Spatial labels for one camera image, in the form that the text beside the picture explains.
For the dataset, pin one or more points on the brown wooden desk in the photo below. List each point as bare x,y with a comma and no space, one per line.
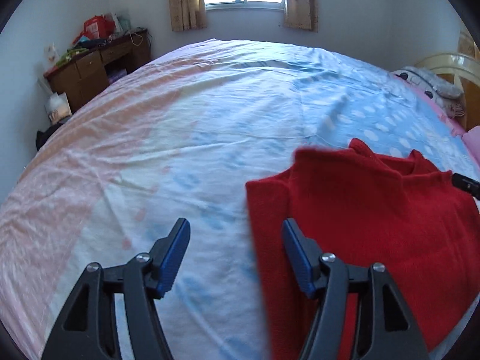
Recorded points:
90,78

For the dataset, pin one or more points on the pink pillow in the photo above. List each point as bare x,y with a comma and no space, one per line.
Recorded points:
473,135

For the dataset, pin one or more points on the white printed card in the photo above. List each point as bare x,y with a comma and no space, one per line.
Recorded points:
52,55

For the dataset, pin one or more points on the red cardboard box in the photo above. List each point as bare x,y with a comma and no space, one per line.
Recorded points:
98,28

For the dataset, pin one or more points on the cream wooden bed headboard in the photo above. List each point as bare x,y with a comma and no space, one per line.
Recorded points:
450,65

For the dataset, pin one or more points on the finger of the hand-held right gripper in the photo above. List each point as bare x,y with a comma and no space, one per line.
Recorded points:
467,184

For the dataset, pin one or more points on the green cloth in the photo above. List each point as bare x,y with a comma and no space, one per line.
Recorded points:
71,56

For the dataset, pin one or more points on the red embroidered sweater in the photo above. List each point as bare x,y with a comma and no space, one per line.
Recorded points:
375,213

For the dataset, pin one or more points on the floral patterned pillow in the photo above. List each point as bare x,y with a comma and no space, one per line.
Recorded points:
455,108

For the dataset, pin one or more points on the bed with pastel sheet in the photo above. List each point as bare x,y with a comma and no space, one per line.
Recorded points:
187,120

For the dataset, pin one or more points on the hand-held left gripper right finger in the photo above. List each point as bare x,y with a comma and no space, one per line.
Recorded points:
300,258

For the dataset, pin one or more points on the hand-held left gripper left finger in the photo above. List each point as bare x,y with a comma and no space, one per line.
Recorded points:
172,255

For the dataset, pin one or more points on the grey patterned pillow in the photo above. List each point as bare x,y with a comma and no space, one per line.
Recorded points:
431,82

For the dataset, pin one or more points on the long yellow curtain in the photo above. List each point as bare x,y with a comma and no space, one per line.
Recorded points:
470,45

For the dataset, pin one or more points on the black bag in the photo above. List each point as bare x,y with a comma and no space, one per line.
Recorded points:
48,135

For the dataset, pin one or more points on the short beige curtain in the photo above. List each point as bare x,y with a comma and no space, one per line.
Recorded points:
185,3
300,3

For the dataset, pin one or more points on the purple box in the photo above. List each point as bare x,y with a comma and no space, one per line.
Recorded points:
117,76

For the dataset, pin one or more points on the white paper bag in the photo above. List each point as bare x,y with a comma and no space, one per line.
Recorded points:
58,108

